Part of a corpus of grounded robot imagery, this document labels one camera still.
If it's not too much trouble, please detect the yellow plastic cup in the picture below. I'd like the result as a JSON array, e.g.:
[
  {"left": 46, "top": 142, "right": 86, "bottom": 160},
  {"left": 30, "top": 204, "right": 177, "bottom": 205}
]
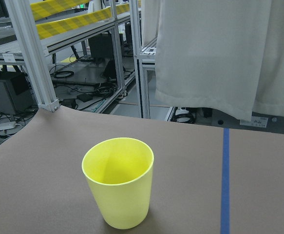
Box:
[{"left": 81, "top": 137, "right": 154, "bottom": 229}]

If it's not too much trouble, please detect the grey electronics cabinet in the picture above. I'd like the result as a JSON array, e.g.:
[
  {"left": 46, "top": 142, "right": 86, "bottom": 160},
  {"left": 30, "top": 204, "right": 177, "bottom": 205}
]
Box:
[{"left": 0, "top": 71, "right": 34, "bottom": 115}]

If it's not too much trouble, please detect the aluminium frame post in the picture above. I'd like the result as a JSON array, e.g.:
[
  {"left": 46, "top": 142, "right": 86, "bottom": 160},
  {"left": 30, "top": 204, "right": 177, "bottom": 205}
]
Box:
[{"left": 5, "top": 0, "right": 60, "bottom": 112}]

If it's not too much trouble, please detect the white curtain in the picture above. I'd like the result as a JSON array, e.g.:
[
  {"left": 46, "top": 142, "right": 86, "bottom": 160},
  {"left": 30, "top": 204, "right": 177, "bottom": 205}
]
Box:
[{"left": 141, "top": 0, "right": 284, "bottom": 121}]

